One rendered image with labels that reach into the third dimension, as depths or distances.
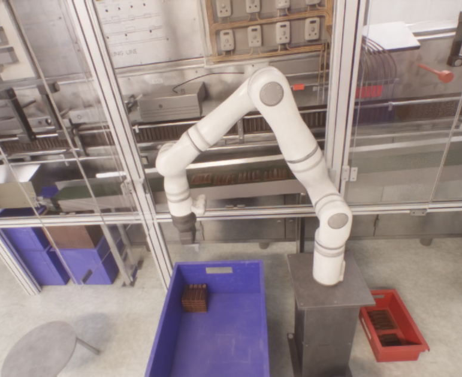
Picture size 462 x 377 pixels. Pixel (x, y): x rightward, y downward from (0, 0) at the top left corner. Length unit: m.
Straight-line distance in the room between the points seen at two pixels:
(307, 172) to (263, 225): 1.04
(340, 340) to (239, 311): 0.43
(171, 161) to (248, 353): 0.87
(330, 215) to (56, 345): 1.26
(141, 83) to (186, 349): 1.30
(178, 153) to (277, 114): 0.26
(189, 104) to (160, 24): 0.51
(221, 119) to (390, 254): 1.57
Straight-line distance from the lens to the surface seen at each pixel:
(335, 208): 0.90
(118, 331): 1.83
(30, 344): 1.69
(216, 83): 1.63
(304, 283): 1.12
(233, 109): 0.78
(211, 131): 0.76
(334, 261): 1.04
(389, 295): 1.75
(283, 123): 0.74
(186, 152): 0.78
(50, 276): 2.21
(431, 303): 1.92
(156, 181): 1.57
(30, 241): 2.04
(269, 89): 0.71
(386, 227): 1.97
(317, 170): 0.83
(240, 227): 1.84
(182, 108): 1.36
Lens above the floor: 1.41
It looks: 32 degrees down
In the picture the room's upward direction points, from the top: 9 degrees counter-clockwise
